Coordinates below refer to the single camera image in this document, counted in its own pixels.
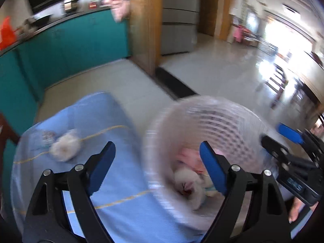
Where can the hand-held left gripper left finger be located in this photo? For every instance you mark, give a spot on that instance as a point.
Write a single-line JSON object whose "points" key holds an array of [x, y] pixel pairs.
{"points": [[101, 172]]}

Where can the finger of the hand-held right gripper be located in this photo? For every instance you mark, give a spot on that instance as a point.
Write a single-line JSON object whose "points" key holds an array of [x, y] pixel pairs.
{"points": [[278, 151], [291, 133]]}

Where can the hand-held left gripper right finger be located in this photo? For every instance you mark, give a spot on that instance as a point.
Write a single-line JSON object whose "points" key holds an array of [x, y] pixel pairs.
{"points": [[212, 172]]}

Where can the pink printed plastic packet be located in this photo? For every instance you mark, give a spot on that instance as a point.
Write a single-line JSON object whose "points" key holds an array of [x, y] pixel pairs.
{"points": [[188, 157]]}

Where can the white tissue ball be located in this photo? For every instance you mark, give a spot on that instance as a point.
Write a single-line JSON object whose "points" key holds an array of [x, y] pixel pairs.
{"points": [[184, 179], [66, 145]]}

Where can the white mesh waste basket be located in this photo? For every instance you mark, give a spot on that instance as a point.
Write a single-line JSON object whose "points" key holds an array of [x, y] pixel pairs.
{"points": [[227, 124]]}

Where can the person's right hand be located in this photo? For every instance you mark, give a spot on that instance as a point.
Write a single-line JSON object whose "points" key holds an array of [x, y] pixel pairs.
{"points": [[298, 210]]}

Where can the blue seat cushion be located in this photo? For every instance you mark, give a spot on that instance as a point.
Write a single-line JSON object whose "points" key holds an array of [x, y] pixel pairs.
{"points": [[121, 172]]}

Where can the crumpled blue white packet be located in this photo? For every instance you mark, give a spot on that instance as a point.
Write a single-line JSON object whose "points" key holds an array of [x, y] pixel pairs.
{"points": [[45, 139]]}

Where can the black floor threshold strip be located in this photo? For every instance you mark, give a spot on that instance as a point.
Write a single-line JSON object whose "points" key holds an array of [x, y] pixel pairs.
{"points": [[177, 83]]}

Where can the carved wooden chair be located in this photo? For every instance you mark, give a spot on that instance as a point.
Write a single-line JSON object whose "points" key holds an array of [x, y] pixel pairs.
{"points": [[8, 129]]}

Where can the pink hanging clothes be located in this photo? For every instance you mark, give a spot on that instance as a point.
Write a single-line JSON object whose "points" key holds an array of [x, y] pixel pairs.
{"points": [[237, 34]]}

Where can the teal kitchen cabinets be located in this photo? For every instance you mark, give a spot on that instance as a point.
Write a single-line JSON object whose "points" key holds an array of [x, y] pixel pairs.
{"points": [[76, 43]]}

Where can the brown wooden door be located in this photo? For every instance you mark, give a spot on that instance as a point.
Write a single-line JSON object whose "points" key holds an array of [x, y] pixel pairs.
{"points": [[208, 10]]}

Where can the wooden glass door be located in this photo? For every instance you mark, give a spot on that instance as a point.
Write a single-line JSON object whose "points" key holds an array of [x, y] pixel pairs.
{"points": [[145, 25]]}

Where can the dark kitchen countertop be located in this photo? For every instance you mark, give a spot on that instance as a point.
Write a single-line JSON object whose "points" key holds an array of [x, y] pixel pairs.
{"points": [[58, 21]]}

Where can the grey refrigerator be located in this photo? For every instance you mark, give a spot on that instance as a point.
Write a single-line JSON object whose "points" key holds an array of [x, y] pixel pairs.
{"points": [[179, 17]]}

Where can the black wok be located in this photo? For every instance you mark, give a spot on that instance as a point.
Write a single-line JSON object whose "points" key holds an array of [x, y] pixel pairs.
{"points": [[40, 21]]}

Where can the pink hanging cloth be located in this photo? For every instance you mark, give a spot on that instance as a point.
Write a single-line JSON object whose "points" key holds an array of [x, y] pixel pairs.
{"points": [[120, 6]]}

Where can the red plastic bag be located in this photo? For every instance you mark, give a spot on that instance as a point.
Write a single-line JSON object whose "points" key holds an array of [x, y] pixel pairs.
{"points": [[7, 33]]}

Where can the steel cooking pot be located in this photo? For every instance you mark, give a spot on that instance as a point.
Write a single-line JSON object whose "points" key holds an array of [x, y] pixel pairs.
{"points": [[70, 5]]}

